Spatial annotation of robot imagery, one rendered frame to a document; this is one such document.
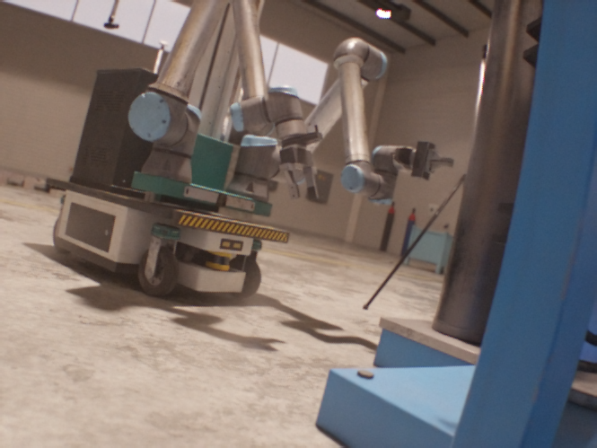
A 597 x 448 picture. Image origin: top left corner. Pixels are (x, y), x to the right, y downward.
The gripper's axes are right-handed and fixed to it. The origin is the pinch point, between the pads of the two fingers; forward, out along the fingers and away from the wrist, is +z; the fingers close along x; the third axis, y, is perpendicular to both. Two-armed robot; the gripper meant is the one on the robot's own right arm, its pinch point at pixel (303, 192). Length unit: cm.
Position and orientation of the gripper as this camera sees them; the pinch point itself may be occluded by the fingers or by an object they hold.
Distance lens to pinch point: 160.9
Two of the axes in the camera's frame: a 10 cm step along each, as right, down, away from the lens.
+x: -4.5, 0.4, -8.9
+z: 2.0, 9.8, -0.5
